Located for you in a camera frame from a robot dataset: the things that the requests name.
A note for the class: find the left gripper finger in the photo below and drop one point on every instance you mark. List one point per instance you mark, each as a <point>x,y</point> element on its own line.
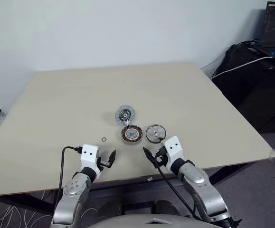
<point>112,157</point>

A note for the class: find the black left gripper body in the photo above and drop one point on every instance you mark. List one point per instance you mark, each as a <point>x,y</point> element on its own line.
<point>100,161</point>

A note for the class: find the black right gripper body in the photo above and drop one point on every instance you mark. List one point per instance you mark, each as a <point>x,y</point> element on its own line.
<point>162,152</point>

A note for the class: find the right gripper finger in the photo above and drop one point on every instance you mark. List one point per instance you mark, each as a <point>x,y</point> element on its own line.
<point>149,154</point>

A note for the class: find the silver spoked motor rotor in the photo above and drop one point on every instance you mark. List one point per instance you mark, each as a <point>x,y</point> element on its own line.
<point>155,134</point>

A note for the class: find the copper wound stator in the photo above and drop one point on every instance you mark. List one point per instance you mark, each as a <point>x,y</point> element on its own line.
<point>130,134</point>

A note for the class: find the silver motor end cover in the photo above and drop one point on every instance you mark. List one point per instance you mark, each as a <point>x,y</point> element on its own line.
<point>118,115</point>

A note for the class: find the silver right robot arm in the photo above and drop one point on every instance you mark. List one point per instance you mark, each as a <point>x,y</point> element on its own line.
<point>199,180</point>

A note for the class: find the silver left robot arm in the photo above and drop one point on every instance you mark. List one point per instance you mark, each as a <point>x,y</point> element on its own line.
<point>70,197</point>

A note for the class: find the small white tape scrap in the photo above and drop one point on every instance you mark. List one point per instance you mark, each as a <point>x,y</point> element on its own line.
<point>149,179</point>

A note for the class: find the silver robot torso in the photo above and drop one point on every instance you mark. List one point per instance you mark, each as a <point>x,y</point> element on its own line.
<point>132,222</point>

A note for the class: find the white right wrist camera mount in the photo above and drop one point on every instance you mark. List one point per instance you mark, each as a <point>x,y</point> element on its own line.
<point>174,148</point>

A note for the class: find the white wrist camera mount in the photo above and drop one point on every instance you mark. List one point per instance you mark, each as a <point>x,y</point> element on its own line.
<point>174,148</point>
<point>88,154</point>

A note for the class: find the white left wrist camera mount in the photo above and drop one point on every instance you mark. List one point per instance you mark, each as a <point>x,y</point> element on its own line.
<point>88,154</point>

